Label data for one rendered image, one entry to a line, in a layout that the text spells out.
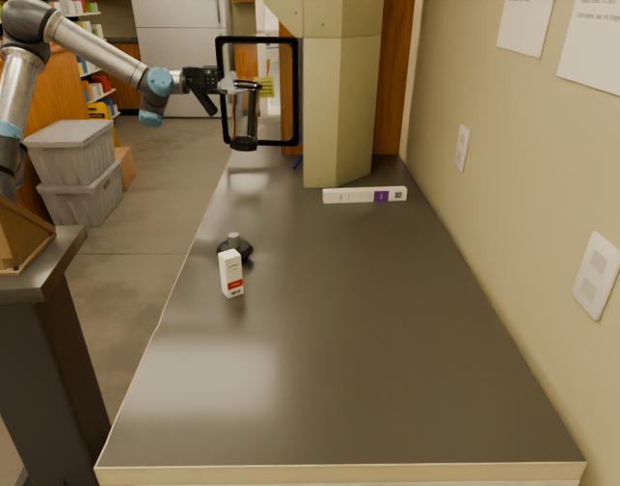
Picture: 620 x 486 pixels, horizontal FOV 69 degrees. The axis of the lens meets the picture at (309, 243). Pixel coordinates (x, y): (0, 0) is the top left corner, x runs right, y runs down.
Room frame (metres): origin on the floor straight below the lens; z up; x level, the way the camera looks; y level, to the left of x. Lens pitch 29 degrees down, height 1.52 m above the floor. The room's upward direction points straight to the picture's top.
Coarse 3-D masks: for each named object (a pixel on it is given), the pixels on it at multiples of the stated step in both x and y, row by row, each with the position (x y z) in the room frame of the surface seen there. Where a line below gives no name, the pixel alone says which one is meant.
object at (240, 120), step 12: (240, 84) 1.53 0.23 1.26; (252, 84) 1.62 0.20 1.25; (240, 96) 1.53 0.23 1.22; (252, 96) 1.54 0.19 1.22; (240, 108) 1.53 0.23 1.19; (252, 108) 1.54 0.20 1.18; (240, 120) 1.53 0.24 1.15; (252, 120) 1.54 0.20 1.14; (240, 132) 1.53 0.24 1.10; (252, 132) 1.54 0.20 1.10
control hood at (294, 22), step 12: (264, 0) 1.44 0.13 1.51; (276, 0) 1.44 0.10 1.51; (288, 0) 1.44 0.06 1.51; (300, 0) 1.44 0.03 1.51; (276, 12) 1.44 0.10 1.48; (288, 12) 1.44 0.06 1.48; (300, 12) 1.44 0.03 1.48; (288, 24) 1.44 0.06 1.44; (300, 24) 1.44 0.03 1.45; (300, 36) 1.44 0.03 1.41
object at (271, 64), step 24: (240, 48) 1.76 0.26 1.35; (264, 48) 1.76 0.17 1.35; (288, 48) 1.75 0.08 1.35; (240, 72) 1.76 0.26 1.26; (264, 72) 1.76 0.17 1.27; (288, 72) 1.75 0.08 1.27; (264, 96) 1.76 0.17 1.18; (288, 96) 1.75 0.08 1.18; (264, 120) 1.76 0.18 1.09; (288, 120) 1.75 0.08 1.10
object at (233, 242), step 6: (234, 234) 0.97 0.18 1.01; (228, 240) 0.99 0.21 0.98; (234, 240) 0.96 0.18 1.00; (240, 240) 0.99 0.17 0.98; (222, 246) 0.96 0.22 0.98; (228, 246) 0.96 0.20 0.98; (234, 246) 0.96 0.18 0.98; (240, 246) 0.96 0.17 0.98; (246, 246) 0.96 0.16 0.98; (252, 246) 0.98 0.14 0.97; (216, 252) 0.96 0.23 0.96; (240, 252) 0.94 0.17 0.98; (246, 252) 0.94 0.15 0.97; (252, 252) 0.96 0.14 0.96; (246, 258) 0.95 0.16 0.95
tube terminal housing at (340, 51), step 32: (320, 0) 1.44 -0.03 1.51; (352, 0) 1.47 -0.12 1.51; (320, 32) 1.44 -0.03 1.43; (352, 32) 1.48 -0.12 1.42; (320, 64) 1.44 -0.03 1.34; (352, 64) 1.48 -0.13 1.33; (320, 96) 1.44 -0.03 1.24; (352, 96) 1.49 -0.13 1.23; (320, 128) 1.44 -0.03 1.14; (352, 128) 1.50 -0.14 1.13; (320, 160) 1.44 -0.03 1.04; (352, 160) 1.50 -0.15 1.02
